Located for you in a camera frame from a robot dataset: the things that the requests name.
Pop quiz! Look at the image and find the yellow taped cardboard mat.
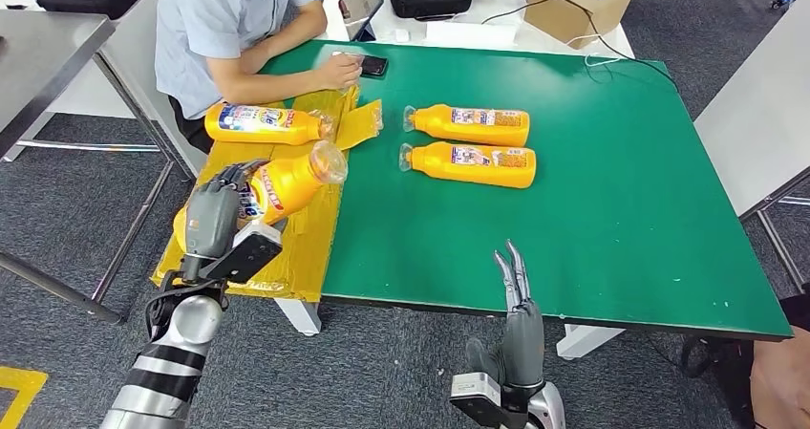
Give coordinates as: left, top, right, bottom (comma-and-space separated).
150, 84, 385, 304

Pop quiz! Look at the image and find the orange detergent bottle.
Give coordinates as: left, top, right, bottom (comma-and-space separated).
203, 101, 336, 147
398, 140, 538, 190
172, 139, 350, 253
402, 103, 531, 148

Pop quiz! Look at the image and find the yellow floor tape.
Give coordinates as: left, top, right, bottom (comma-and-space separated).
0, 366, 50, 429

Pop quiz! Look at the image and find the brown cardboard box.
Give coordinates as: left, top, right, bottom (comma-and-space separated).
523, 0, 636, 51

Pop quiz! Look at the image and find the green table mat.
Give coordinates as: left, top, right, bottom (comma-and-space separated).
260, 39, 794, 342

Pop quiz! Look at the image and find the smartphone with red case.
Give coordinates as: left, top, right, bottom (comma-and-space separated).
331, 51, 390, 78

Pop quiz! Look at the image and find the person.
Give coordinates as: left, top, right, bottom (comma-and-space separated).
749, 292, 810, 429
155, 0, 365, 155

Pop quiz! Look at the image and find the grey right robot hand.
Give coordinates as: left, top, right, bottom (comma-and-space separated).
465, 240, 546, 391

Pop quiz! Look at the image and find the light grey table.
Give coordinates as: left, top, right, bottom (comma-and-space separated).
693, 0, 810, 294
47, 0, 207, 178

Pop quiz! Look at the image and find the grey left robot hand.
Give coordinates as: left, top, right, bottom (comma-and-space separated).
183, 158, 272, 266

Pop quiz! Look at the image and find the black cable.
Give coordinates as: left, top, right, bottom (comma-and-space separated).
480, 0, 679, 92

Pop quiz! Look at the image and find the white cable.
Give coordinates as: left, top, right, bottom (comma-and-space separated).
564, 32, 626, 68

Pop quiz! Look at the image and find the person's right hand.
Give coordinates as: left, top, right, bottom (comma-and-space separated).
312, 53, 365, 93

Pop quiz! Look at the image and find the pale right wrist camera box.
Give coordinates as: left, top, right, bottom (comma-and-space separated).
449, 372, 507, 429

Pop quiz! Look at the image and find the flat white box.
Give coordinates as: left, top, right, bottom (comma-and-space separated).
425, 19, 522, 51

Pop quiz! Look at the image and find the steel table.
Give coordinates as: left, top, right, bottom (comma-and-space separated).
0, 9, 194, 326

